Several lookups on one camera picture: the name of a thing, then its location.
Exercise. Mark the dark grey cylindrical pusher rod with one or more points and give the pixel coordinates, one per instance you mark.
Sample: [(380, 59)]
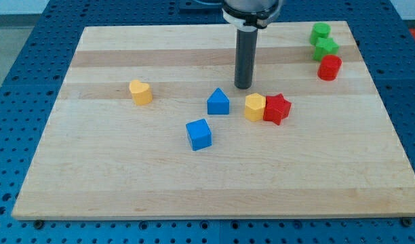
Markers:
[(244, 58)]

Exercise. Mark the yellow hexagon block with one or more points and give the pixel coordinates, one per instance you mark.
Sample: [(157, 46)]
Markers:
[(254, 107)]

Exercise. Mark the blue triangle block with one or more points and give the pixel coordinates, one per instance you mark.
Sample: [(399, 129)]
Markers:
[(218, 103)]

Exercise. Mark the green cylinder block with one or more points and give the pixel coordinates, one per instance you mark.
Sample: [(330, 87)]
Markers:
[(319, 30)]

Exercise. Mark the red star block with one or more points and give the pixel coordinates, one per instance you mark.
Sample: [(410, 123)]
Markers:
[(277, 108)]

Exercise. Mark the green star block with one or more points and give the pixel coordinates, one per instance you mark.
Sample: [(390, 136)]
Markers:
[(325, 46)]

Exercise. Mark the red cylinder block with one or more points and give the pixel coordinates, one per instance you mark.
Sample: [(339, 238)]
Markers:
[(329, 67)]

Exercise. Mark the blue cube block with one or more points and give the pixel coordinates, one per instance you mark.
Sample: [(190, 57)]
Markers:
[(199, 134)]

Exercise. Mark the yellow heart block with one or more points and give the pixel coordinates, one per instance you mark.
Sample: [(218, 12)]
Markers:
[(141, 92)]

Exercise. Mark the wooden board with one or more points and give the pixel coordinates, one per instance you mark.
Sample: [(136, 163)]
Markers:
[(101, 157)]

